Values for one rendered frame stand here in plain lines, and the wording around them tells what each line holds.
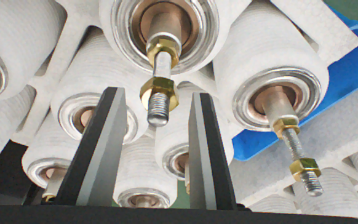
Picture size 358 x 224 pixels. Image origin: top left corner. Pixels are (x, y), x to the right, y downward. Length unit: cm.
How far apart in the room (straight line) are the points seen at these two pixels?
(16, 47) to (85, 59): 6
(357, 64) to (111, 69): 38
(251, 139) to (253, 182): 9
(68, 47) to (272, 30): 21
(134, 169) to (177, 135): 11
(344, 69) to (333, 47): 18
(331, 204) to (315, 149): 9
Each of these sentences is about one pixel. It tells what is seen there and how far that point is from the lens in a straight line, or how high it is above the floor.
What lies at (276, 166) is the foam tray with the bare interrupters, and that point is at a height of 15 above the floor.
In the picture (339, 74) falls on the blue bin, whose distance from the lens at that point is 49.
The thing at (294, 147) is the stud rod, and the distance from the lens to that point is 20.
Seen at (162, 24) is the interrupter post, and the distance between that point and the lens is 16.
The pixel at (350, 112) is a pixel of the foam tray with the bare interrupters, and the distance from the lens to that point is 48.
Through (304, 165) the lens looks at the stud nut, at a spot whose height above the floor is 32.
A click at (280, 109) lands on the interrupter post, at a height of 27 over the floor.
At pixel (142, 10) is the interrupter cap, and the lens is 18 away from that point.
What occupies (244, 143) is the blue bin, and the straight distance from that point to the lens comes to 55.
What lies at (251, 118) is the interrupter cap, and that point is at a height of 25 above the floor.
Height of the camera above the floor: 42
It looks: 46 degrees down
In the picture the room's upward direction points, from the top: 180 degrees clockwise
